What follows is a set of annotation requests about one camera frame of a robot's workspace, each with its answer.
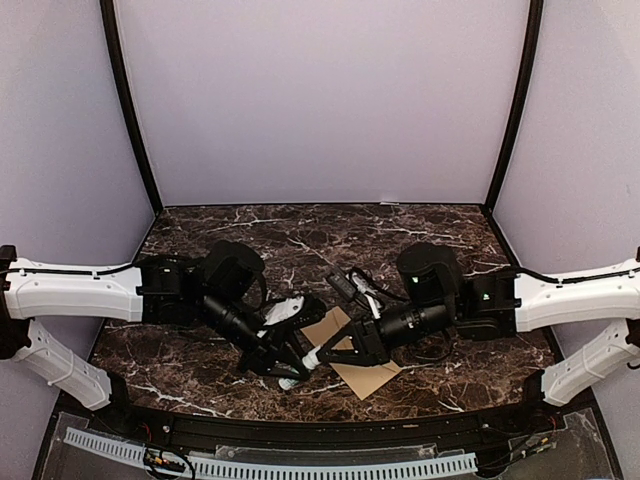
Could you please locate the black front frame rail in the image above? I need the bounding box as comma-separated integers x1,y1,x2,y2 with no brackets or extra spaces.
84,384,566,454

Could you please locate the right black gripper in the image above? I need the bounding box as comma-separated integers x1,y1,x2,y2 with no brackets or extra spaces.
315,298,456,368

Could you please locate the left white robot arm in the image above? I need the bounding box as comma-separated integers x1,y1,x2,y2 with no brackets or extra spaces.
1,240,326,436

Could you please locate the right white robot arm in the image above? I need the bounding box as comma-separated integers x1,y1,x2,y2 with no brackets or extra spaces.
305,243,639,434

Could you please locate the white slotted cable duct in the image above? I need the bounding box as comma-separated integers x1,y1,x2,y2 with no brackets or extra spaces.
63,427,478,479

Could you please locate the small white-capped glue bottle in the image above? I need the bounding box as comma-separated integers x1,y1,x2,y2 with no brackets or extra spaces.
278,360,312,390

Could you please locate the white glue bottle cap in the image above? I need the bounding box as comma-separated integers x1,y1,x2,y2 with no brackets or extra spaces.
302,348,322,371

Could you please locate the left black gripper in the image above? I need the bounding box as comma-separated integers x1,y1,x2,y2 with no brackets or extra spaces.
198,288,313,380

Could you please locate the right black corner post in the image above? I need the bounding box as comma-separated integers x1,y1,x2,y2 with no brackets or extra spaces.
483,0,544,217

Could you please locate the left black corner post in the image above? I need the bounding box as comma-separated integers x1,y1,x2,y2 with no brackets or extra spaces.
99,0,164,217

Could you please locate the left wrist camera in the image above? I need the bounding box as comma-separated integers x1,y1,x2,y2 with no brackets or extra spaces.
258,295,327,337

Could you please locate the black corner post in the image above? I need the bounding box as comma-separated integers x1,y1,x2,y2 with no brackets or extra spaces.
99,0,164,217
483,0,544,217

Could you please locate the brown kraft envelope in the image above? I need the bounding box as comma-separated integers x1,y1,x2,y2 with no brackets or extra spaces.
302,307,400,400

